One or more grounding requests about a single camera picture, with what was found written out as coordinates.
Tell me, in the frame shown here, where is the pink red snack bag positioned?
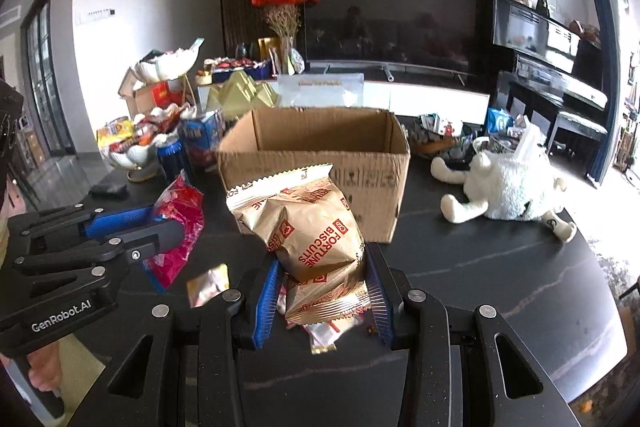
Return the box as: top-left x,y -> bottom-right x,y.
143,169 -> 205,293

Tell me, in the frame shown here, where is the brown fortune biscuits bag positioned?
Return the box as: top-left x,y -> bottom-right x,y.
227,164 -> 366,325

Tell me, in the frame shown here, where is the person left hand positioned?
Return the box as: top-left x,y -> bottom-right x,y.
27,343 -> 62,392

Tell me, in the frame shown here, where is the small gold snack packet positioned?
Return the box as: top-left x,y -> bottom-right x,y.
186,263 -> 229,308

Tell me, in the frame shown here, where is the white red snack wrapper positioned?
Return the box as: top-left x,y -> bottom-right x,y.
302,283 -> 370,355

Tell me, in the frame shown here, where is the white shell snack bowl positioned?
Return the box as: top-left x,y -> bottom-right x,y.
95,102 -> 199,183

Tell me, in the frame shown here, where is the blue soda can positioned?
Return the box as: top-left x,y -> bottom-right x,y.
156,135 -> 192,183

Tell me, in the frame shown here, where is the blue chocolate candy box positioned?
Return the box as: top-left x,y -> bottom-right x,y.
178,108 -> 226,171

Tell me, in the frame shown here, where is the small cardboard box red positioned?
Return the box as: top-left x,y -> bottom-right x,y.
118,68 -> 196,117

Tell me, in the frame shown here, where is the open cardboard box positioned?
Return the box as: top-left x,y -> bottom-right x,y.
217,106 -> 412,244

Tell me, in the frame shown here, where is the white plush sheep toy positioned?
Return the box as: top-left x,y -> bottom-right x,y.
431,150 -> 578,243

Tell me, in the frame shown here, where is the upper white shell bowl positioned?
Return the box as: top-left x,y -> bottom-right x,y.
132,38 -> 205,84

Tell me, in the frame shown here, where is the yellow mountain ornament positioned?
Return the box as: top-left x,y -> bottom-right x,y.
205,70 -> 280,121

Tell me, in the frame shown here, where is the white tv cabinet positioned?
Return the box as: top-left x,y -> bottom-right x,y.
196,78 -> 492,126

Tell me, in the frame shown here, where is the clear plastic storage box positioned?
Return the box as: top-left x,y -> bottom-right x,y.
276,74 -> 364,107

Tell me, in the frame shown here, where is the blue snack bag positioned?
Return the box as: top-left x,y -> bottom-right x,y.
485,107 -> 514,134

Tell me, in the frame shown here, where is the piano bench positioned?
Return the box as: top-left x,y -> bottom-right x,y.
546,110 -> 608,154

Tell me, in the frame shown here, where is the dried flower vase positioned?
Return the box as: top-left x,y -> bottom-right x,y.
264,4 -> 305,76

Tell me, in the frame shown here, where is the black upright piano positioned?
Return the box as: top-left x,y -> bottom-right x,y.
492,0 -> 608,130

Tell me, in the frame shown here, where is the black television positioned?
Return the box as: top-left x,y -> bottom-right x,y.
304,0 -> 483,74

